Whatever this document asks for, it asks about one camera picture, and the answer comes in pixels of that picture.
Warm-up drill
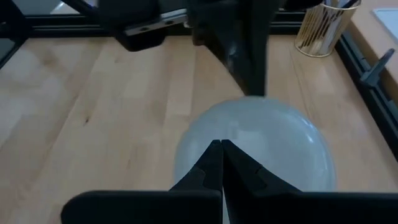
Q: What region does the gold wire pen cup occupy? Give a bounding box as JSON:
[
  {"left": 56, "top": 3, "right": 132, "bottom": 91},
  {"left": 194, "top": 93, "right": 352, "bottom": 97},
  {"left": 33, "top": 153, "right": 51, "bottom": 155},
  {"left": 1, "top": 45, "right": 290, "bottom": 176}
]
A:
[{"left": 294, "top": 0, "right": 363, "bottom": 58}]

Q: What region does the wooden desk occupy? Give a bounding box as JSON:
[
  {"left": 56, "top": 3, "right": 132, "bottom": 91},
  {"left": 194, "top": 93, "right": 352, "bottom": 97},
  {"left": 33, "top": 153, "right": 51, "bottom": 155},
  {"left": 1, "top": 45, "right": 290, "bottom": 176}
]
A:
[{"left": 340, "top": 0, "right": 398, "bottom": 105}]

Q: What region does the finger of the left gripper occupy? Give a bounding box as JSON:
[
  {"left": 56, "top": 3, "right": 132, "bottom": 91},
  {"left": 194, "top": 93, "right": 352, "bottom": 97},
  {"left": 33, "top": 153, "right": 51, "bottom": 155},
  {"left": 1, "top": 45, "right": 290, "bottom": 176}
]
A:
[
  {"left": 248, "top": 0, "right": 280, "bottom": 96},
  {"left": 191, "top": 0, "right": 251, "bottom": 96}
]

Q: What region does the white rectangular desk plate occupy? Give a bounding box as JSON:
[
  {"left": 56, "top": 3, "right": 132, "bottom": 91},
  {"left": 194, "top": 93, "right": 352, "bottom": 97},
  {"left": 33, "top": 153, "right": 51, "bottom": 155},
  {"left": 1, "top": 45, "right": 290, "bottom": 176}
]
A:
[{"left": 372, "top": 7, "right": 398, "bottom": 43}]

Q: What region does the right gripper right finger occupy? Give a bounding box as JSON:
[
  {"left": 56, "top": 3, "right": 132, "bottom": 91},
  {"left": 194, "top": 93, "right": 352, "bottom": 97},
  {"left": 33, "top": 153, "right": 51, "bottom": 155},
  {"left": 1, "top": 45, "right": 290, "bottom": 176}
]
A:
[{"left": 221, "top": 139, "right": 398, "bottom": 224}]

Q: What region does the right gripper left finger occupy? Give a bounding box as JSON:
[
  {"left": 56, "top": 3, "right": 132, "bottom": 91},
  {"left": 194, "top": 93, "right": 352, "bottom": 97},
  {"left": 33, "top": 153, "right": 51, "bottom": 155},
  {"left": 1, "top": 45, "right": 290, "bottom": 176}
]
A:
[{"left": 60, "top": 139, "right": 223, "bottom": 224}]

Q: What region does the silver corner bracket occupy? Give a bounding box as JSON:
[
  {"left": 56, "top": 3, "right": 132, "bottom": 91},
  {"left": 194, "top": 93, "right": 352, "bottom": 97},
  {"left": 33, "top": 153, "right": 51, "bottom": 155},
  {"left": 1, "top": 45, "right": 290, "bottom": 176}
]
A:
[{"left": 124, "top": 8, "right": 188, "bottom": 37}]

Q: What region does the white reflector lightbulb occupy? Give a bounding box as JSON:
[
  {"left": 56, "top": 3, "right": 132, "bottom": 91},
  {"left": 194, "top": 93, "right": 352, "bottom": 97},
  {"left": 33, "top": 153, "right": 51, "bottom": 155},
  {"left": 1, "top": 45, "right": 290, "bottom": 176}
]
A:
[{"left": 172, "top": 95, "right": 338, "bottom": 195}]

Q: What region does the grey desk clamp lever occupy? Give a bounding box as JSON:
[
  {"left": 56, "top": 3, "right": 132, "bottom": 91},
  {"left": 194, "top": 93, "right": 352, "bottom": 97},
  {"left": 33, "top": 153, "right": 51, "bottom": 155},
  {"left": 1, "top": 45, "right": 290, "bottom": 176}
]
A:
[{"left": 359, "top": 48, "right": 396, "bottom": 88}]

